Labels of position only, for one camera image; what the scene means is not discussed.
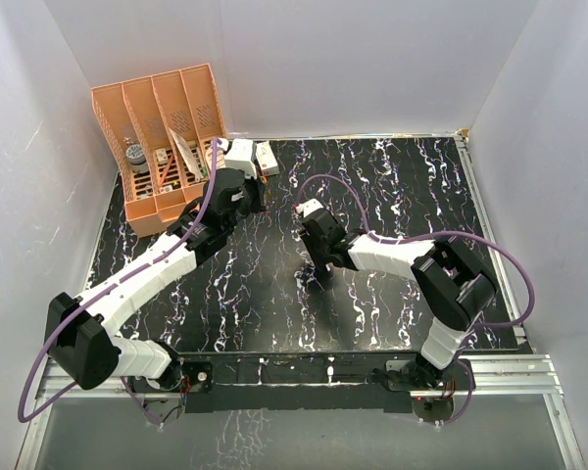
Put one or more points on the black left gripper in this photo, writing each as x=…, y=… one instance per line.
x=254, y=183

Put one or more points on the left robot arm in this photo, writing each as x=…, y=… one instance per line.
x=83, y=331

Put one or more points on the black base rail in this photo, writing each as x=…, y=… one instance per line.
x=390, y=381

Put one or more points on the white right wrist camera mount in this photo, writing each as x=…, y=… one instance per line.
x=310, y=210

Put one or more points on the small white cardboard box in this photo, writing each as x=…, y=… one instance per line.
x=266, y=159

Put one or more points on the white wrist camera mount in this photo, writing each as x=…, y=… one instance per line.
x=310, y=210
x=241, y=155

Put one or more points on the orange plastic file organizer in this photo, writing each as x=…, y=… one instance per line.
x=144, y=109

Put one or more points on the grey round tin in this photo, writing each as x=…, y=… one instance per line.
x=135, y=156

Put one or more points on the white paper card in organizer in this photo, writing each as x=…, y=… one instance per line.
x=187, y=155

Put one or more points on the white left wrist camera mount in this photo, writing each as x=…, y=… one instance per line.
x=241, y=155

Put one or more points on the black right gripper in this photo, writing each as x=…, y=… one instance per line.
x=319, y=260

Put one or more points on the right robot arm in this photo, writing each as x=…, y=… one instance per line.
x=454, y=282

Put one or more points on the small white eraser box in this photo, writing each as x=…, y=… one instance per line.
x=161, y=155

